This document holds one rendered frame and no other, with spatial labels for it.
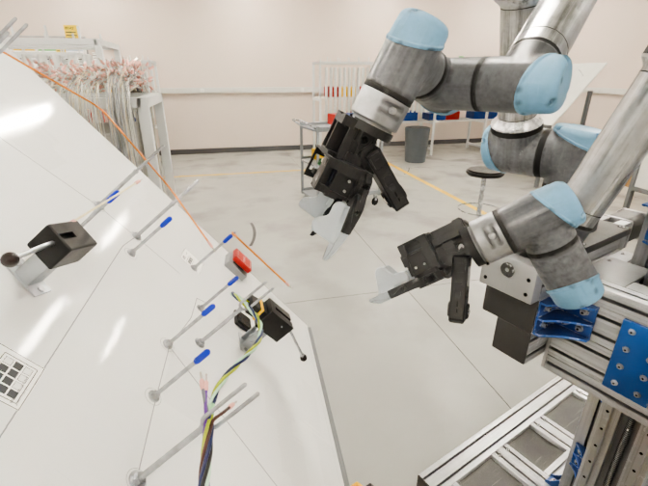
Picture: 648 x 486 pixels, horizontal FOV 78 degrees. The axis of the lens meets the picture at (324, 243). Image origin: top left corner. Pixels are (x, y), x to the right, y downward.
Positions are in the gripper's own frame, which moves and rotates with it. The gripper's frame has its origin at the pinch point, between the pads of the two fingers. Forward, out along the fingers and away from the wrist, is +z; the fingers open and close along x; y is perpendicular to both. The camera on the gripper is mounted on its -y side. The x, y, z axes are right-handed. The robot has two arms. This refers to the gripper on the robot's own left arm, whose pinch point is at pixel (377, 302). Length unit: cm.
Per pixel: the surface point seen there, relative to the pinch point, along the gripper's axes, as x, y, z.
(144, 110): -12, 77, 46
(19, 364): 51, 7, 13
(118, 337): 39.2, 8.1, 16.4
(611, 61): -843, 233, -303
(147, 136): -14, 72, 50
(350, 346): -152, -17, 85
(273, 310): 13.3, 5.7, 12.8
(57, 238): 47, 18, 10
